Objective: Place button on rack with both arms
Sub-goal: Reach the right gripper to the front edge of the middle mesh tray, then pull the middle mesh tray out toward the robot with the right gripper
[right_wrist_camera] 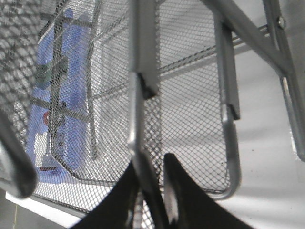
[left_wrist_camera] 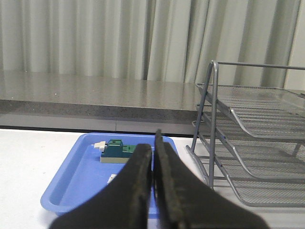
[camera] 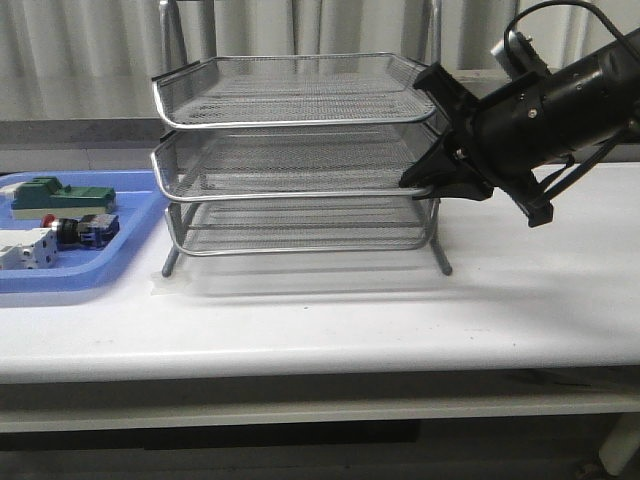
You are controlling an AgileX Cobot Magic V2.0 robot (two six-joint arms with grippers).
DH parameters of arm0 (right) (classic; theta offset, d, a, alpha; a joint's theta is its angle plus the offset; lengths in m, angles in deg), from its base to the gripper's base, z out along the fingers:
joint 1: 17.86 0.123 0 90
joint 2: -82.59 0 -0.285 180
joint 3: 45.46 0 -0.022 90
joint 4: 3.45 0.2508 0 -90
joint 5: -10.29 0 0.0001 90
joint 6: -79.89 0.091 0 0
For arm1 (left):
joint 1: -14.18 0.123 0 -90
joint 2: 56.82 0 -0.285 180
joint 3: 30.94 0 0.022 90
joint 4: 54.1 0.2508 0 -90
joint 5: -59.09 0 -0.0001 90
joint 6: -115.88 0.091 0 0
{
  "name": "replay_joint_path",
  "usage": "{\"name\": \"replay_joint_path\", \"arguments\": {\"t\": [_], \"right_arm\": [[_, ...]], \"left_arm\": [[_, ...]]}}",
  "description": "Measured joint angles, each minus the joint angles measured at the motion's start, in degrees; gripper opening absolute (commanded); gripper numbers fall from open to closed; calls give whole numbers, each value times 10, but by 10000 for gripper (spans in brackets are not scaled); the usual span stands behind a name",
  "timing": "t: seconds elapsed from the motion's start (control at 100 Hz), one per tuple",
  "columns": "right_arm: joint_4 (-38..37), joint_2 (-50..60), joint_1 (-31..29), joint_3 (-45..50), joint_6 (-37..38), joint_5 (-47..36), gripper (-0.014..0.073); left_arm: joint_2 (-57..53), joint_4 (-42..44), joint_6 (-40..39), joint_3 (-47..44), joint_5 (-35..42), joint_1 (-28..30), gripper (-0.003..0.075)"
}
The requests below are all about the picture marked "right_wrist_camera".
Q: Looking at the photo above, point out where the green terminal block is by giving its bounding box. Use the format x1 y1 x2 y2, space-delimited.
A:
35 56 69 90

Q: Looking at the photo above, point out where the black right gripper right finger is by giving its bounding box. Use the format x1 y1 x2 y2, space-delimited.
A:
163 153 252 229

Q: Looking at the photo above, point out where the silver rack frame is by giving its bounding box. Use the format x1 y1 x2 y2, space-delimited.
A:
204 0 305 161

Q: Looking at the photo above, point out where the mesh tray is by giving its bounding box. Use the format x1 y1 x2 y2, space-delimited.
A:
30 0 167 229
0 0 41 198
47 0 270 201

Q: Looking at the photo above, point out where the blue plastic tray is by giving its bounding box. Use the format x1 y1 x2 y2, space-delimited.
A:
26 8 90 184

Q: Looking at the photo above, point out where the red emergency push button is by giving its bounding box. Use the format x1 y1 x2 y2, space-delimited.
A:
43 110 65 126

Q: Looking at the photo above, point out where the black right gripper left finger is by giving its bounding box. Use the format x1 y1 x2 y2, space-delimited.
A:
72 163 140 229

